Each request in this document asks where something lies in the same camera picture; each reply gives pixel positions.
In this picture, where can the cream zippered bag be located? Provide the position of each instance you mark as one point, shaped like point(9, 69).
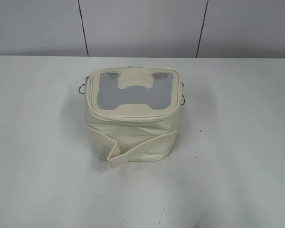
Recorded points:
point(132, 113)

